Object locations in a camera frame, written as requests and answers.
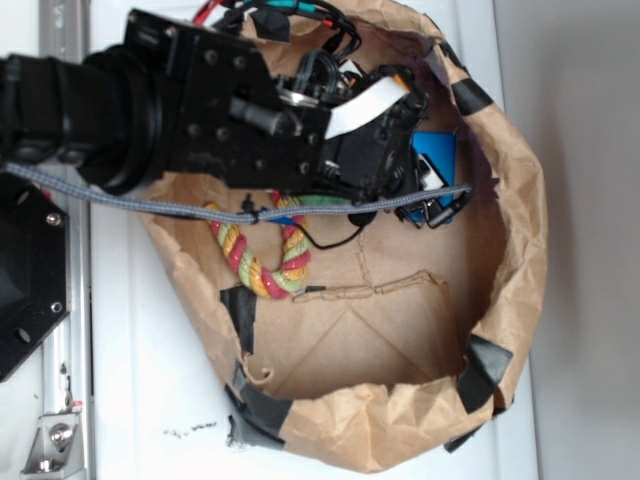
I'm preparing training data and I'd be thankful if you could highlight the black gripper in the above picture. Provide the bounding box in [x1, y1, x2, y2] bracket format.
[123, 10, 428, 202]

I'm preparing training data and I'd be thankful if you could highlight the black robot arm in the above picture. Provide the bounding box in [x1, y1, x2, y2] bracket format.
[1, 1, 429, 202]

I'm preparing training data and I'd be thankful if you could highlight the blue rectangular block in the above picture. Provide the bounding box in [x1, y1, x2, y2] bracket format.
[410, 131, 459, 225]

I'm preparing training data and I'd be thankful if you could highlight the brown paper bag tray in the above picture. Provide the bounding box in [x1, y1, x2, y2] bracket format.
[142, 1, 547, 473]

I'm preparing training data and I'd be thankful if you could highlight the multicolour rope toy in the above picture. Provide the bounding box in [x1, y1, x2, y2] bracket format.
[209, 216, 322, 300]

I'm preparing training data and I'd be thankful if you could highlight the grey braided cable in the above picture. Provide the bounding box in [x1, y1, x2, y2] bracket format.
[0, 160, 474, 225]

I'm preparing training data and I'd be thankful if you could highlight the black octagonal mount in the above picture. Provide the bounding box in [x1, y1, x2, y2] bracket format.
[1, 174, 68, 381]

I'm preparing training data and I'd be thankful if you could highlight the aluminium frame rail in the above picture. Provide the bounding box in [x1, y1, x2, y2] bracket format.
[18, 1, 96, 479]

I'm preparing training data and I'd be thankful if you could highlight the silver corner bracket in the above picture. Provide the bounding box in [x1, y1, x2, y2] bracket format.
[20, 413, 85, 479]

